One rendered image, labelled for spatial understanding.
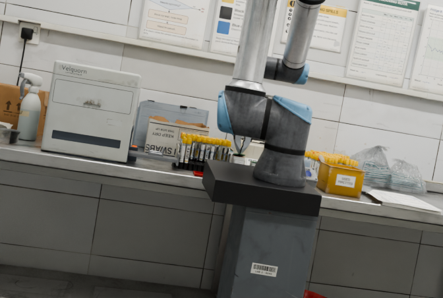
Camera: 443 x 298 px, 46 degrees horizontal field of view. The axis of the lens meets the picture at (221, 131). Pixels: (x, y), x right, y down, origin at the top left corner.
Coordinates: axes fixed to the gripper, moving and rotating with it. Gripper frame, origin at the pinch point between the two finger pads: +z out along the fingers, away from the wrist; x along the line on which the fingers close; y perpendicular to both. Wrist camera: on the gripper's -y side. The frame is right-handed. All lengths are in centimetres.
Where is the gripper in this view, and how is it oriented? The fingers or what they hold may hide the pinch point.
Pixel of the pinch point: (240, 150)
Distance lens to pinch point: 186.5
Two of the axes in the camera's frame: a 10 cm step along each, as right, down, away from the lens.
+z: -1.7, 9.8, 0.5
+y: -1.7, -0.8, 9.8
